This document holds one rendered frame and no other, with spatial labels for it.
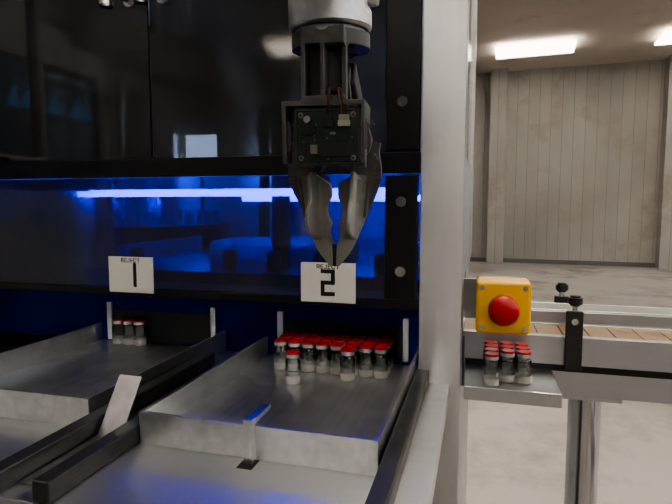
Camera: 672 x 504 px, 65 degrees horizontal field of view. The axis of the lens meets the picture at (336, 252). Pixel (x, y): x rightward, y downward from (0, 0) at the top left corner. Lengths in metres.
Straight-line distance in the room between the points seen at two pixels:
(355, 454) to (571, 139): 10.61
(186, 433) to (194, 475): 0.06
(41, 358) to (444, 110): 0.74
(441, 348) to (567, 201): 10.23
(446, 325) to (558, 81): 10.50
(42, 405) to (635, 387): 0.81
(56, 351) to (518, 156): 10.35
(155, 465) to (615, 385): 0.66
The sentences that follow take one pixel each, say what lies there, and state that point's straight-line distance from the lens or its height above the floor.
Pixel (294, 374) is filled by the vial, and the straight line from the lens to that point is 0.77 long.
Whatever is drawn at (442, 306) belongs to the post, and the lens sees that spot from 0.77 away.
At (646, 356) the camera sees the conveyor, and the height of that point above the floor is 0.91.
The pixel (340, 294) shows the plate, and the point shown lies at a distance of 0.79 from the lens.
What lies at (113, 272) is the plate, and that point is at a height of 1.02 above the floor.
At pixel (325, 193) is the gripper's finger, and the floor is 1.15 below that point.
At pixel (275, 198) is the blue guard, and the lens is 0.81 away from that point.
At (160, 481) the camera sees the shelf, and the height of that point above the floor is 0.88.
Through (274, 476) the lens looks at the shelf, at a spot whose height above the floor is 0.88.
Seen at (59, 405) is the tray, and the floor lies 0.90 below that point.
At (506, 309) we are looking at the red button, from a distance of 0.73.
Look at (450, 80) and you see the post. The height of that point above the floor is 1.30.
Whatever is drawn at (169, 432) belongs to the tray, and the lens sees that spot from 0.61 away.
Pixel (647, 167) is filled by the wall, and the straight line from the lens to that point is 11.16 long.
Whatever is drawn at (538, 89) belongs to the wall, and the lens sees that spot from 11.15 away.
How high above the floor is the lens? 1.14
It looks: 5 degrees down
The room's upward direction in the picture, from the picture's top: straight up
